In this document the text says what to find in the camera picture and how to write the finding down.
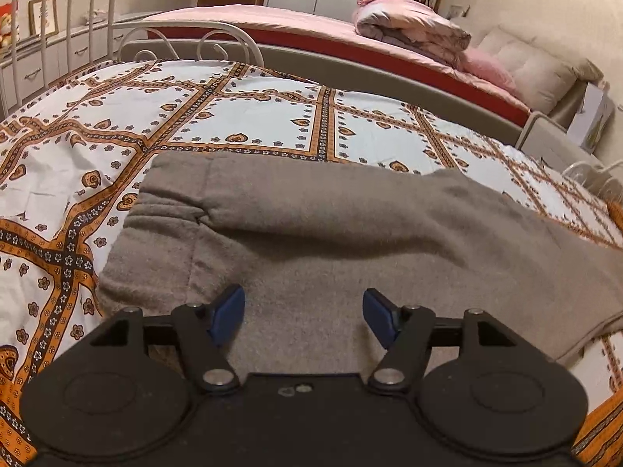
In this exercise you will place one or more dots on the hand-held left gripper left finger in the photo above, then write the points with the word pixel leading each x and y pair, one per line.
pixel 228 314

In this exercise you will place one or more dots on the orange patterned white bed sheet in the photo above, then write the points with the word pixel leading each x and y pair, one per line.
pixel 243 116

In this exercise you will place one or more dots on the folded pink quilt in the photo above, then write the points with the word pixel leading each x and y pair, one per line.
pixel 413 24

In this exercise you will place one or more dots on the pink pillow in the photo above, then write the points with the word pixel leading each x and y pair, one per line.
pixel 489 73

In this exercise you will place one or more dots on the white paper bag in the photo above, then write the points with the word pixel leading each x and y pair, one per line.
pixel 589 116

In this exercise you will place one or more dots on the bed with pink sheet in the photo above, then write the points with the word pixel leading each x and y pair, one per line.
pixel 292 22

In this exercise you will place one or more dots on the white low cabinet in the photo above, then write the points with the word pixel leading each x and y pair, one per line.
pixel 73 53

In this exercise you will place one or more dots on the grey pants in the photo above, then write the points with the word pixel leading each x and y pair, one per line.
pixel 340 233

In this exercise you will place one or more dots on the white metal bed frame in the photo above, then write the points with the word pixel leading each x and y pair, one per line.
pixel 132 29

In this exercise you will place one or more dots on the beige pillow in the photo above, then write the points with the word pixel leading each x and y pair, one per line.
pixel 535 68

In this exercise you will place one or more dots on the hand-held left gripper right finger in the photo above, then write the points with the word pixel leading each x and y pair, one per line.
pixel 378 316

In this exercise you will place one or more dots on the framed picture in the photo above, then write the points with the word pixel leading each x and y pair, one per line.
pixel 43 17

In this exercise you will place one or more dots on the orange patterned pillow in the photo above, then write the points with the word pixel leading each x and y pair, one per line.
pixel 618 221

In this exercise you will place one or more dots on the wall socket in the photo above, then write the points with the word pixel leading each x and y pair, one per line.
pixel 457 10

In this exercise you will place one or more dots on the white nightstand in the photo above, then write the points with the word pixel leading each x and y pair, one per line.
pixel 545 136

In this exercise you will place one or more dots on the stuffed toy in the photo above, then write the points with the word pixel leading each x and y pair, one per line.
pixel 7 24

